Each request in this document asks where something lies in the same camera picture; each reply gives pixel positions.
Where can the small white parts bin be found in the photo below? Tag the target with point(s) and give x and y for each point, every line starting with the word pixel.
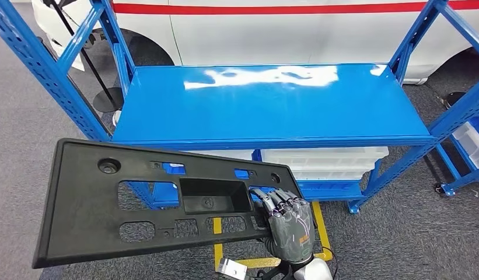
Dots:
pixel 471 143

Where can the chrome stanchion post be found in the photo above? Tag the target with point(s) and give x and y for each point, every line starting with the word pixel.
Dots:
pixel 116 118

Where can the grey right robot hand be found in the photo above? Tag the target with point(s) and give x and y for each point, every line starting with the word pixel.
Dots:
pixel 291 235

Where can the stanchion with dark round base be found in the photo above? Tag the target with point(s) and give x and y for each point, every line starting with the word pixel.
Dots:
pixel 453 98

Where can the large blue plastic tray bin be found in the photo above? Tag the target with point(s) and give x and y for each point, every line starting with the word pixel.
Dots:
pixel 328 185

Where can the white car with red stripe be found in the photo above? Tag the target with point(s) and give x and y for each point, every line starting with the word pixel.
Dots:
pixel 262 38

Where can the blue metal shelf rack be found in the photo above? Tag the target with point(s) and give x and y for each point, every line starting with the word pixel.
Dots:
pixel 262 108

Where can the large white plastic tray bin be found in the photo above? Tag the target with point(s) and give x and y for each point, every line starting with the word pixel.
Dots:
pixel 332 175
pixel 324 154

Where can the black pole floor stand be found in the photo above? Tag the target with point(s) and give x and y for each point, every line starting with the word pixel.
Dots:
pixel 107 101

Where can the black plastic license plate frame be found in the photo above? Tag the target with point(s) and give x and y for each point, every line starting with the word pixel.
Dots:
pixel 88 212

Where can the blue wheeled bin rack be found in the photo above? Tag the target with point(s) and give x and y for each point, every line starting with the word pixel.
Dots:
pixel 461 181

